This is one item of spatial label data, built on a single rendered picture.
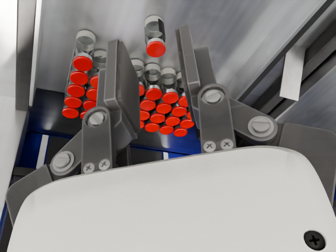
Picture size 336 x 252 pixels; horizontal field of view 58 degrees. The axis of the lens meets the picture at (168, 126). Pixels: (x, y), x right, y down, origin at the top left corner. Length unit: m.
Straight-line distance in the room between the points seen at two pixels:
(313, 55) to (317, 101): 0.13
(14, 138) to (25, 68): 0.10
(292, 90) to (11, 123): 0.37
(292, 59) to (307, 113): 0.16
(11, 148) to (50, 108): 0.09
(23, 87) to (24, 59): 0.05
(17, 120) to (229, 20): 0.30
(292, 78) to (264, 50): 0.05
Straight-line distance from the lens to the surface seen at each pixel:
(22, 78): 0.42
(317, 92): 0.52
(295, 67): 0.42
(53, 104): 0.48
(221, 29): 0.38
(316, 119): 0.59
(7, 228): 0.40
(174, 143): 0.56
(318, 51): 0.43
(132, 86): 0.15
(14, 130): 0.45
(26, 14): 0.35
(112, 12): 0.36
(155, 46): 0.32
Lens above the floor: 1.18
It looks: 35 degrees down
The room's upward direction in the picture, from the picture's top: 175 degrees clockwise
